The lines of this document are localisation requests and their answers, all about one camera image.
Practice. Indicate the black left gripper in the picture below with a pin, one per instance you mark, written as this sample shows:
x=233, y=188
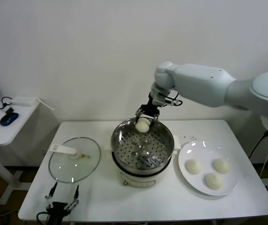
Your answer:
x=56, y=211

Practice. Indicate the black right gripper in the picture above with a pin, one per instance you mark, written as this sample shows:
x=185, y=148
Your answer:
x=149, y=110

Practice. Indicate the white steamed baozi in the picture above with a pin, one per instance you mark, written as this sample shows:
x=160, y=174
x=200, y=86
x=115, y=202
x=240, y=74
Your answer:
x=221, y=165
x=193, y=167
x=213, y=181
x=143, y=126

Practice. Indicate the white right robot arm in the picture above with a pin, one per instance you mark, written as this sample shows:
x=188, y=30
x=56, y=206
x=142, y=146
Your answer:
x=206, y=84

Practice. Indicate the stainless steel steamer basket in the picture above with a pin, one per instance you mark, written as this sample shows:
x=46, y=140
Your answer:
x=124, y=140

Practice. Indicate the white round plate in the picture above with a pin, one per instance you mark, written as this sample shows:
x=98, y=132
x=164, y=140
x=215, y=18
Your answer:
x=195, y=150

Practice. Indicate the white electric cooker base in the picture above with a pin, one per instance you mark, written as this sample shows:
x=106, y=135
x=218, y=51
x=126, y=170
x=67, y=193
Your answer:
x=139, y=180

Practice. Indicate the blue computer mouse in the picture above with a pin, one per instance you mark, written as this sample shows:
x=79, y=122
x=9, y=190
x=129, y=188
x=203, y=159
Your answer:
x=9, y=119

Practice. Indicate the small black usb dongle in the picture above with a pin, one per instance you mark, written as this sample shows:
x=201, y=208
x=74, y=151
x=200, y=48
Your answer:
x=9, y=111

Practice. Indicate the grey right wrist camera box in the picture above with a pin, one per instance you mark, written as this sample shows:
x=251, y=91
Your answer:
x=159, y=96

